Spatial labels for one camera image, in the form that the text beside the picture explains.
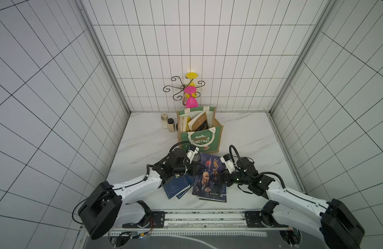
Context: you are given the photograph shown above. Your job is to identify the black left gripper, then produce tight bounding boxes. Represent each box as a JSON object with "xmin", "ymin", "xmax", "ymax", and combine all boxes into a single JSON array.
[{"xmin": 173, "ymin": 160, "xmax": 206, "ymax": 176}]

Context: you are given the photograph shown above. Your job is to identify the dark blue portrait book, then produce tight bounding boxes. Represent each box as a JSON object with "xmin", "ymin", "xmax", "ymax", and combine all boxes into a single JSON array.
[{"xmin": 192, "ymin": 153, "xmax": 226, "ymax": 197}]

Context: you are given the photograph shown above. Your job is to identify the blue book with label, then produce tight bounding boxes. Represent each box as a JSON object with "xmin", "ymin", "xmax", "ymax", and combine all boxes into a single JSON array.
[{"xmin": 163, "ymin": 175, "xmax": 189, "ymax": 199}]

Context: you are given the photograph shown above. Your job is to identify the burlap Christmas canvas bag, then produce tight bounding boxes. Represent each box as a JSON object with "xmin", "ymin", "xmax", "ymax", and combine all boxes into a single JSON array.
[{"xmin": 177, "ymin": 106, "xmax": 223, "ymax": 154}]

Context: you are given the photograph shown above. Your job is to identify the dark bottom book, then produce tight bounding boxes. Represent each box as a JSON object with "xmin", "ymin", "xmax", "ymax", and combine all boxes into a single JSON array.
[{"xmin": 194, "ymin": 112, "xmax": 208, "ymax": 132}]

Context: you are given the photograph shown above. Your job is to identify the blue book with text grid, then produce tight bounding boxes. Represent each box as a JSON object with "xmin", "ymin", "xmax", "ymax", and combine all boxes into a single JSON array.
[{"xmin": 198, "ymin": 193, "xmax": 227, "ymax": 203}]

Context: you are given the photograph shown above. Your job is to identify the yellow book with barcode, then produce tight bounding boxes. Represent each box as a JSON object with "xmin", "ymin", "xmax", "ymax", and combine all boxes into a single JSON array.
[{"xmin": 187, "ymin": 117, "xmax": 195, "ymax": 132}]

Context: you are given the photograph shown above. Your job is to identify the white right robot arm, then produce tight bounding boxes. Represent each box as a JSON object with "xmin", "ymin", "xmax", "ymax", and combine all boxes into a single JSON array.
[{"xmin": 221, "ymin": 145, "xmax": 365, "ymax": 249}]

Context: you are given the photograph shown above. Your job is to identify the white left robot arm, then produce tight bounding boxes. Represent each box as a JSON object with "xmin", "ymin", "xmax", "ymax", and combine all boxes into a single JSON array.
[{"xmin": 72, "ymin": 141, "xmax": 201, "ymax": 240}]

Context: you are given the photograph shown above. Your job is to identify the black-lidded spice jar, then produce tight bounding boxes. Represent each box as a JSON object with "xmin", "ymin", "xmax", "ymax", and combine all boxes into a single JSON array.
[{"xmin": 167, "ymin": 118, "xmax": 176, "ymax": 132}]

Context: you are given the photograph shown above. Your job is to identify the white powder spice jar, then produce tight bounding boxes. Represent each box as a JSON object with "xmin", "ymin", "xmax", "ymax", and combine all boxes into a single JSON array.
[{"xmin": 160, "ymin": 113, "xmax": 168, "ymax": 129}]

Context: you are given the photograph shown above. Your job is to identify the pink plastic goblet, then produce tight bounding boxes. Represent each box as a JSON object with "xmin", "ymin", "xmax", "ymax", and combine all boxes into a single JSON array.
[{"xmin": 184, "ymin": 86, "xmax": 198, "ymax": 108}]

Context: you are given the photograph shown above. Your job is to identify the dark metal cup stand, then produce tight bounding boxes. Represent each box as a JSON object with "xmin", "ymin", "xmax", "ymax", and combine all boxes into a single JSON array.
[{"xmin": 162, "ymin": 76, "xmax": 206, "ymax": 105}]

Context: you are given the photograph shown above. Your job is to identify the yellow plastic goblet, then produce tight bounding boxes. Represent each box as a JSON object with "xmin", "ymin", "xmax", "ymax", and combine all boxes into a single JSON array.
[{"xmin": 185, "ymin": 72, "xmax": 200, "ymax": 99}]

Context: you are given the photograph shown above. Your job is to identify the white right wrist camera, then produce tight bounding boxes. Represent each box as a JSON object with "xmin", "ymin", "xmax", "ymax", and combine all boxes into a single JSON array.
[{"xmin": 220, "ymin": 154, "xmax": 236, "ymax": 174}]

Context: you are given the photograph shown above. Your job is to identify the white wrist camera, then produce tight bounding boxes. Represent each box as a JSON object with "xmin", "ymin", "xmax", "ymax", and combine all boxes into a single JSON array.
[
  {"xmin": 186, "ymin": 145, "xmax": 199, "ymax": 163},
  {"xmin": 220, "ymin": 154, "xmax": 236, "ymax": 174}
]

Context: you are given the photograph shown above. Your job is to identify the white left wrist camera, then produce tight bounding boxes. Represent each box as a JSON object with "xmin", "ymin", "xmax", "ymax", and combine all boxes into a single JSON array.
[{"xmin": 186, "ymin": 145, "xmax": 199, "ymax": 163}]

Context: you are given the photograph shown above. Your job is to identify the metal base rail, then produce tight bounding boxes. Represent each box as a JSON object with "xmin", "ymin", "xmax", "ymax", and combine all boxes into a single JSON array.
[{"xmin": 82, "ymin": 209, "xmax": 304, "ymax": 237}]

